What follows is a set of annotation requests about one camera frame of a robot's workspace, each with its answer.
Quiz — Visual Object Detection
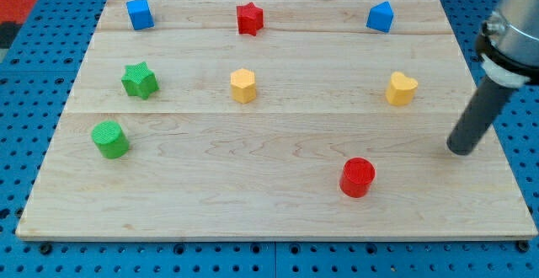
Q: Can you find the blue cube block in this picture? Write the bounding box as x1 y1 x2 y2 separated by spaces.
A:
126 0 154 30

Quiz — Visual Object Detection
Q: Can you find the red star block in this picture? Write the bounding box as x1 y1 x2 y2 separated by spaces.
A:
237 2 264 36

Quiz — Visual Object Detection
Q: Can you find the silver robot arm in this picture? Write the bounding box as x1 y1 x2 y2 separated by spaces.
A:
476 0 538 88

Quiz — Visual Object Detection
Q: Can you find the red cylinder block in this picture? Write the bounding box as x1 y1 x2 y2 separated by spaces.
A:
339 158 376 198

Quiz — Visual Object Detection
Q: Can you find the yellow heart block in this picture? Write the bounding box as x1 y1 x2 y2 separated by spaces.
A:
385 72 419 106

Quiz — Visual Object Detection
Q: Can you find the yellow hexagon block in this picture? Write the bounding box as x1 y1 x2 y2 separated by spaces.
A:
230 68 256 104

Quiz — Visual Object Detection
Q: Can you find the wooden board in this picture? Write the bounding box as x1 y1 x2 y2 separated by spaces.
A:
16 0 537 242

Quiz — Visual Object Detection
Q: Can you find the green cylinder block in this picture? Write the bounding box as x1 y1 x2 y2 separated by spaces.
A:
91 120 130 159

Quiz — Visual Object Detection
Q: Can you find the blue pentagon block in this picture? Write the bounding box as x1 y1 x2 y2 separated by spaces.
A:
366 1 394 33

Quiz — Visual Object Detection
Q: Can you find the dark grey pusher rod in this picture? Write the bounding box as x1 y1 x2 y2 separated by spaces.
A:
446 76 516 156

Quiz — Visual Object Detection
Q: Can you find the green star block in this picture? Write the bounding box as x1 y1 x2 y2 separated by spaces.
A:
121 61 159 99

